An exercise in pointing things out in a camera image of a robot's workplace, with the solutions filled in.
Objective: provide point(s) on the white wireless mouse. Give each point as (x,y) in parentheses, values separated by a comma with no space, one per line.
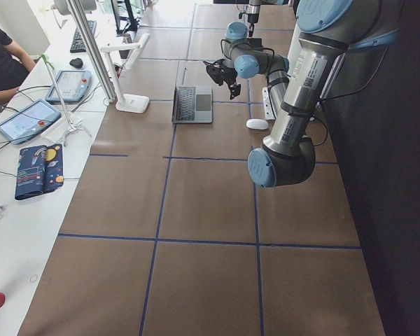
(257,124)

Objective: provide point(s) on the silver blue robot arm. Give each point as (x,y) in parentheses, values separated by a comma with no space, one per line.
(252,11)
(324,30)

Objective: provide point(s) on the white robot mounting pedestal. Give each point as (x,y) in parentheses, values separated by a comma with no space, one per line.
(274,92)

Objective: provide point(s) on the far teach pendant tablet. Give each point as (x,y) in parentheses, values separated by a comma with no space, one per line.
(73,84)

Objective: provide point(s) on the aluminium frame post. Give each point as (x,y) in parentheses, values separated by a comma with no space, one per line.
(76,9)

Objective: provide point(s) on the grey laptop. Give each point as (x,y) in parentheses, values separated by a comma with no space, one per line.
(192,104)

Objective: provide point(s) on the near teach pendant tablet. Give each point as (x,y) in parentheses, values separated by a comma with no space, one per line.
(29,122)

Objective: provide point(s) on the thin metal rod stand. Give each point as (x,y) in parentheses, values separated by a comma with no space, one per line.
(71,126)

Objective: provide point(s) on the navy space pattern pouch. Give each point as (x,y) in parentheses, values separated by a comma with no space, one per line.
(39,171)

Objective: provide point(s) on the teach pendant tablet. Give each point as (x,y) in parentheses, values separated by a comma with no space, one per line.
(29,122)
(73,84)

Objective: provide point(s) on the dark grey mouse pad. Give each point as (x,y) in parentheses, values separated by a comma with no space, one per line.
(255,44)

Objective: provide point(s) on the black computer mouse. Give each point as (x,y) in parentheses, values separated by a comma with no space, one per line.
(76,63)

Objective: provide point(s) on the seated person dark shirt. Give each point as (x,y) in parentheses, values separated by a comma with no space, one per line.
(15,66)

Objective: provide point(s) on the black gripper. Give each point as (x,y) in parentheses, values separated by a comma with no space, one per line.
(253,14)
(225,74)

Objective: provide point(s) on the black monitor stand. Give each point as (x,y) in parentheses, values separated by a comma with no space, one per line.
(124,23)

